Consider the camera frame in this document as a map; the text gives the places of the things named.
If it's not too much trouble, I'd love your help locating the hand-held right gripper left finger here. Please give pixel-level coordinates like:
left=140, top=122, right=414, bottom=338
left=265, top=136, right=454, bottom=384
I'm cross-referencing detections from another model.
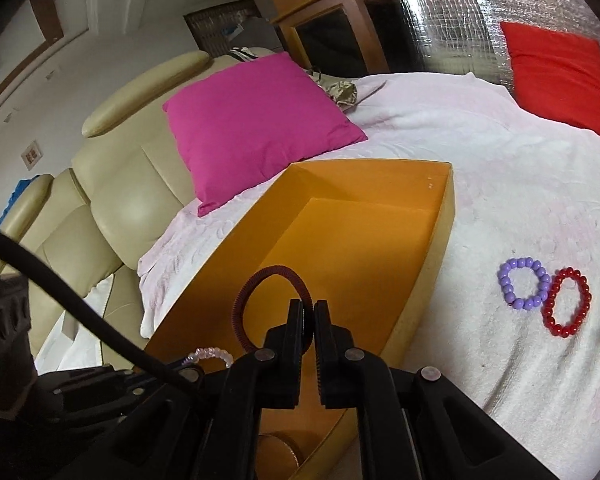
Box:
left=65, top=300, right=314, bottom=480

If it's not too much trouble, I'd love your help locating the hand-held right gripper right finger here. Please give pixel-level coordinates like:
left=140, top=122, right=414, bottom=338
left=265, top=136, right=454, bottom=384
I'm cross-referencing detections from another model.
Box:
left=313, top=300, right=552, bottom=480

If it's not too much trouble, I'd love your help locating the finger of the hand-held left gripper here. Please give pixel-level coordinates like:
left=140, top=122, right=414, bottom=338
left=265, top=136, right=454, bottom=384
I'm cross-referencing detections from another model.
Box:
left=36, top=364, right=207, bottom=413

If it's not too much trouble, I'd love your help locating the dark red coil bracelet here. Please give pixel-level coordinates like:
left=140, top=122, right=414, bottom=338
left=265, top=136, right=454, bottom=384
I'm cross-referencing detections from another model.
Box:
left=232, top=263, right=315, bottom=357

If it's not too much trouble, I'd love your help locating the orange cardboard box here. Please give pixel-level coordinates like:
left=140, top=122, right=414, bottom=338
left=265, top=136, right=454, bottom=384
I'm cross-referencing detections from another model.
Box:
left=144, top=160, right=455, bottom=480

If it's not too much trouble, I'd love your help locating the white cloth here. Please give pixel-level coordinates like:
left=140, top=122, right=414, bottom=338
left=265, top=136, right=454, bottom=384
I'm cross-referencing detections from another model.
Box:
left=32, top=277, right=147, bottom=377

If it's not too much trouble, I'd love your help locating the gold bangle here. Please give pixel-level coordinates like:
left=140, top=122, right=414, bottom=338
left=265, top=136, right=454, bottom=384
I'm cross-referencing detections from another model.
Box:
left=256, top=432, right=304, bottom=470

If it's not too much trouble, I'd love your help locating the blue cloth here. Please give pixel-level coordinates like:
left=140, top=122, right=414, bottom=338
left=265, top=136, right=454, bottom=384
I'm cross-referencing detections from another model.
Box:
left=0, top=174, right=54, bottom=229

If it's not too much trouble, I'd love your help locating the beige leather recliner sofa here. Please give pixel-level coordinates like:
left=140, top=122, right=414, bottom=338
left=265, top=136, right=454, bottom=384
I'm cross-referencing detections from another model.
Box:
left=0, top=48, right=281, bottom=378

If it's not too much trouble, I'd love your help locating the magenta pillow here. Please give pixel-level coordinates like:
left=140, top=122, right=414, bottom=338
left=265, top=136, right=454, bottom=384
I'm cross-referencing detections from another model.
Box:
left=161, top=51, right=369, bottom=218

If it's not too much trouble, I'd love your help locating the pale pink blanket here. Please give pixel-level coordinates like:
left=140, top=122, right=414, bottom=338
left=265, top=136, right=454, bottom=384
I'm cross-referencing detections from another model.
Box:
left=137, top=72, right=600, bottom=480

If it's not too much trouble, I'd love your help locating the camouflage cloth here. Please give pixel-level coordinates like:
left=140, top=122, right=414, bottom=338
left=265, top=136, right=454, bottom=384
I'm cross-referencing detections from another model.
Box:
left=304, top=67, right=361, bottom=114

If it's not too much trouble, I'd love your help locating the brown wooden door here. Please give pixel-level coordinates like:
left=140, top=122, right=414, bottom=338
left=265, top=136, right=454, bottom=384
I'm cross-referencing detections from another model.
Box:
left=29, top=0, right=66, bottom=44

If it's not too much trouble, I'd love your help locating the wooden cabinet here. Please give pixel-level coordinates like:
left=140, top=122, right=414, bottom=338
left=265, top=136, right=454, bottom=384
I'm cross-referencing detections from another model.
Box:
left=250, top=0, right=406, bottom=78

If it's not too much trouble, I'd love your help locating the red pillow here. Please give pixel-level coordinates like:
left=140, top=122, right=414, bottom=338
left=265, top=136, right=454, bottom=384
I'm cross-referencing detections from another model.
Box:
left=500, top=21, right=600, bottom=146

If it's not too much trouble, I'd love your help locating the silver foil sheet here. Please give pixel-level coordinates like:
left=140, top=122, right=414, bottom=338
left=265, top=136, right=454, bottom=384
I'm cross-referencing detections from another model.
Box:
left=380, top=0, right=600, bottom=111

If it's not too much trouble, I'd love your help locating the black cable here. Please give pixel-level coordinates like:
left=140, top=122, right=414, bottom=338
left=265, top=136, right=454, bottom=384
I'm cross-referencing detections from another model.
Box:
left=0, top=222, right=206, bottom=403

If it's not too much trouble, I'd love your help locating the clear pink bead bracelet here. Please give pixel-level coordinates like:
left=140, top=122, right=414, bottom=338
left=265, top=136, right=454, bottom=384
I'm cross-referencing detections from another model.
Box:
left=180, top=346, right=235, bottom=369

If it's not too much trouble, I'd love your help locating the wall switch plate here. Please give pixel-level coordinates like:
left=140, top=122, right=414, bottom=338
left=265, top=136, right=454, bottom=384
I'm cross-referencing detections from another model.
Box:
left=22, top=142, right=44, bottom=171

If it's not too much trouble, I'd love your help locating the purple bead bracelet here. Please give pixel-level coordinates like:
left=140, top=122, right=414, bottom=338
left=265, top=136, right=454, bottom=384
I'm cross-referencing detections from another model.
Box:
left=497, top=257, right=552, bottom=311

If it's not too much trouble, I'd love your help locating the red bead bracelet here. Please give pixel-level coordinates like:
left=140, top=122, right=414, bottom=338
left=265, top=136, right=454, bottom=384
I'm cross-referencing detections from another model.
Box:
left=541, top=267, right=592, bottom=339

